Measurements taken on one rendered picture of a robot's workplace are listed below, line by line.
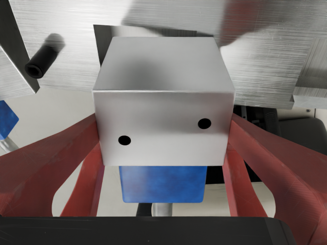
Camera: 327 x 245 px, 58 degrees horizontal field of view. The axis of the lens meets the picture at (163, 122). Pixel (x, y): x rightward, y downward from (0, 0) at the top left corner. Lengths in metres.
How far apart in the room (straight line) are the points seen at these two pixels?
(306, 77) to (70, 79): 0.15
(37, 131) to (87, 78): 1.58
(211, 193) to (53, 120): 1.26
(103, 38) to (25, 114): 1.53
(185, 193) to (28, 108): 1.52
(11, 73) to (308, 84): 0.21
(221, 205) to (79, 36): 0.35
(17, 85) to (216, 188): 0.33
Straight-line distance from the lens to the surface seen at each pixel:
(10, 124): 0.30
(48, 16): 0.17
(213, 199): 0.47
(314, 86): 0.20
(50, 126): 1.68
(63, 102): 1.52
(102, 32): 0.18
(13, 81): 0.26
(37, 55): 0.17
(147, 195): 0.16
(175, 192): 0.15
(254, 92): 0.17
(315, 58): 0.20
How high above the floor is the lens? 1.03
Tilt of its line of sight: 46 degrees down
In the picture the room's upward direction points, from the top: 169 degrees counter-clockwise
